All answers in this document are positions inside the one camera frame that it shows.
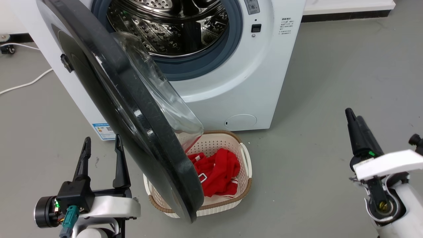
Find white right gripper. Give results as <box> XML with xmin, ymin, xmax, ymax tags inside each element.
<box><xmin>345</xmin><ymin>108</ymin><xmax>423</xmax><ymax>185</ymax></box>

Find grey instruction sticker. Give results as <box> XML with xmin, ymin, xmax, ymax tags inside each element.
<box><xmin>244</xmin><ymin>0</ymin><xmax>260</xmax><ymax>15</ymax></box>

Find steel perforated washer drum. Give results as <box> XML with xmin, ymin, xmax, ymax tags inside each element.
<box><xmin>106</xmin><ymin>0</ymin><xmax>229</xmax><ymax>58</ymax></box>

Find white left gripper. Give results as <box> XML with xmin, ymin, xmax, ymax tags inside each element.
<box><xmin>73</xmin><ymin>134</ymin><xmax>141</xmax><ymax>219</ymax></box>

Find white power cable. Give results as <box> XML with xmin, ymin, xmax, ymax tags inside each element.
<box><xmin>0</xmin><ymin>68</ymin><xmax>54</xmax><ymax>96</ymax></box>

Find blue energy label sticker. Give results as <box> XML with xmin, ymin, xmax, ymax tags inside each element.
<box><xmin>92</xmin><ymin>123</ymin><xmax>116</xmax><ymax>141</ymax></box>

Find teal connector cable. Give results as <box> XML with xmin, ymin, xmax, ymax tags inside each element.
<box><xmin>59</xmin><ymin>205</ymin><xmax>81</xmax><ymax>238</ymax></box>

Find dark round washing machine door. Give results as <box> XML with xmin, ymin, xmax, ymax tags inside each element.
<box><xmin>36</xmin><ymin>0</ymin><xmax>205</xmax><ymax>224</ymax></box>

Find black baseboard strip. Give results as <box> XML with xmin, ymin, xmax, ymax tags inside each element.
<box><xmin>301</xmin><ymin>10</ymin><xmax>392</xmax><ymax>23</ymax></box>

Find thin white floor cable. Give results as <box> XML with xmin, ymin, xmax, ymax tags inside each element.
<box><xmin>0</xmin><ymin>42</ymin><xmax>41</xmax><ymax>51</ymax></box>

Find round white filter cover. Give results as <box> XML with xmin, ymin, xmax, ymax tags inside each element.
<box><xmin>224</xmin><ymin>114</ymin><xmax>258</xmax><ymax>131</ymax></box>

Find red garment with white trim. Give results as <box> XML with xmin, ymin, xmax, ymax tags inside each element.
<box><xmin>187</xmin><ymin>148</ymin><xmax>241</xmax><ymax>198</ymax></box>

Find white front-load washing machine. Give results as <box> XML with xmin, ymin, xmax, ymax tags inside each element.
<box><xmin>10</xmin><ymin>0</ymin><xmax>306</xmax><ymax>141</ymax></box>

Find grey rubber door gasket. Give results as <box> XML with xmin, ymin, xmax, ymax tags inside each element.
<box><xmin>91</xmin><ymin>0</ymin><xmax>244</xmax><ymax>82</ymax></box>

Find white woven laundry basket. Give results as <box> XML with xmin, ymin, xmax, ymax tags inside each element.
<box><xmin>143</xmin><ymin>130</ymin><xmax>253</xmax><ymax>219</ymax></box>

